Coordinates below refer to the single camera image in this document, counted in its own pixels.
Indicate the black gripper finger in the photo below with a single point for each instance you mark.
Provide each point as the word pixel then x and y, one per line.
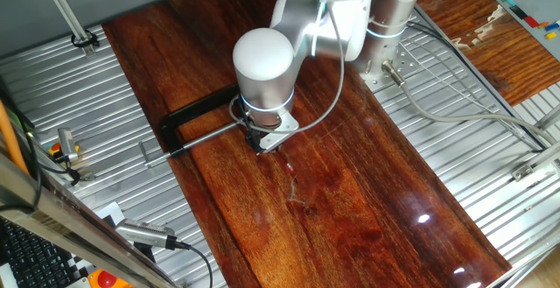
pixel 255 145
pixel 268 147

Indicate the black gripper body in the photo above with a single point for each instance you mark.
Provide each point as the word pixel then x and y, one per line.
pixel 256 129

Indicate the black red pencil pink eraser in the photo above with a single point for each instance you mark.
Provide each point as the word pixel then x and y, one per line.
pixel 284 162

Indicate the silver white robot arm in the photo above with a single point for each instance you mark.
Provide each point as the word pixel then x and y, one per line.
pixel 271 60

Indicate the black metal C-clamp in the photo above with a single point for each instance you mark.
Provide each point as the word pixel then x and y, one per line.
pixel 192 110

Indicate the glossy wood grain mat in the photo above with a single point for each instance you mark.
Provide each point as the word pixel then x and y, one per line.
pixel 350 213

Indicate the black white marker sheet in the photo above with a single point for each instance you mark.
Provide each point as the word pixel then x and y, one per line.
pixel 109 212

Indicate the orange emergency stop box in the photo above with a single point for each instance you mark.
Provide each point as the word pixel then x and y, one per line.
pixel 107 279

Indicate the silver aluminium stand pole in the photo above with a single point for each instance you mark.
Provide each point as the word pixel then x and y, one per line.
pixel 65 12

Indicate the rough wood grain mat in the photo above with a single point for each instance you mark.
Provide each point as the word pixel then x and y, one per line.
pixel 494 60

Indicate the orange tube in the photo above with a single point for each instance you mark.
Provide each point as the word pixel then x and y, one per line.
pixel 11 139

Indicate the black keyboard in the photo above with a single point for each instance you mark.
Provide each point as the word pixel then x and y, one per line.
pixel 30 257

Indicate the black block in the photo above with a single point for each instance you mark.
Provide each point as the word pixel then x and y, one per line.
pixel 519 12

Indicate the red block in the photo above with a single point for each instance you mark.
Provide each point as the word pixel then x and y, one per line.
pixel 531 21

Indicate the orange block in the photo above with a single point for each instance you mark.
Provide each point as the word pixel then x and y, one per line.
pixel 543 25

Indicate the yellow block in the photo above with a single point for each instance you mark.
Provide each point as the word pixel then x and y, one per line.
pixel 550 35

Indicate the blue block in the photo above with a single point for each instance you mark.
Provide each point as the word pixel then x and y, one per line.
pixel 552 26

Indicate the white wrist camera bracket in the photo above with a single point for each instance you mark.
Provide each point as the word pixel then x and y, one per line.
pixel 284 128

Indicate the silver depth camera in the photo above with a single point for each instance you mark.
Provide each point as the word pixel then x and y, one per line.
pixel 144 233

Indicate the black camera stand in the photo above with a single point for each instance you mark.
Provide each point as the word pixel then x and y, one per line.
pixel 145 253

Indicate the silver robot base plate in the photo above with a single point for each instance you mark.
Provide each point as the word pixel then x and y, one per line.
pixel 407 60

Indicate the shiny steel frame rail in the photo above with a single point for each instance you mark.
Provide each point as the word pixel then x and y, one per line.
pixel 65 218

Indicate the aluminium profile with bracket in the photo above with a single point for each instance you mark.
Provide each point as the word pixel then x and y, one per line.
pixel 531 165

